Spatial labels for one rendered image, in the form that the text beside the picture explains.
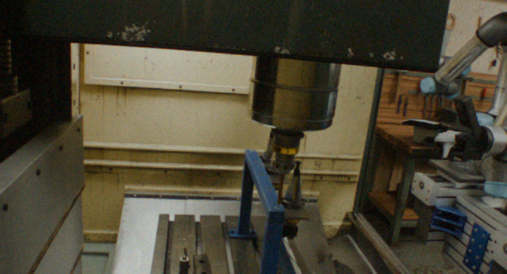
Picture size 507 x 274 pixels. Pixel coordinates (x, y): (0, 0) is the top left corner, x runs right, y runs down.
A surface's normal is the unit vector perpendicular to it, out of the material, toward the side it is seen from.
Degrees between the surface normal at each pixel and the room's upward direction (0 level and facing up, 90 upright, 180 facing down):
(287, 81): 90
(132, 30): 90
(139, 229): 24
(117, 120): 89
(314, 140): 90
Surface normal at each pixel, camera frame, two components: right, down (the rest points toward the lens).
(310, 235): 0.15, -0.77
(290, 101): -0.15, 0.25
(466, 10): 0.15, 0.27
